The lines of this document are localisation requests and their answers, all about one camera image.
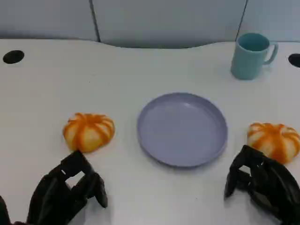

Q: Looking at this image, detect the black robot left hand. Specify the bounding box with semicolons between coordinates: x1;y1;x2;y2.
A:
26;150;109;225

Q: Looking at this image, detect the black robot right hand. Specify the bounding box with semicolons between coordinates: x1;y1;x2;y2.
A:
224;144;300;225

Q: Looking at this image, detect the orange and white bread roll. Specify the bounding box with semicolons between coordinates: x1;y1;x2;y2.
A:
247;121;300;165
62;112;115;153

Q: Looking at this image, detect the lilac plate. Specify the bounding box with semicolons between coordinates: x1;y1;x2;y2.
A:
136;92;228;168

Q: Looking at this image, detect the pale green mug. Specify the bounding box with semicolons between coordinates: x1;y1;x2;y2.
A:
230;32;279;81

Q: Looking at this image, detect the grey partition panel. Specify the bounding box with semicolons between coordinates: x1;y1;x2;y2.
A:
241;0;300;43
0;0;98;42
92;0;247;49

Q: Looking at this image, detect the black table cable hole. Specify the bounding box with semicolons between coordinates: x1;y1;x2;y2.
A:
2;50;25;64
288;53;300;68

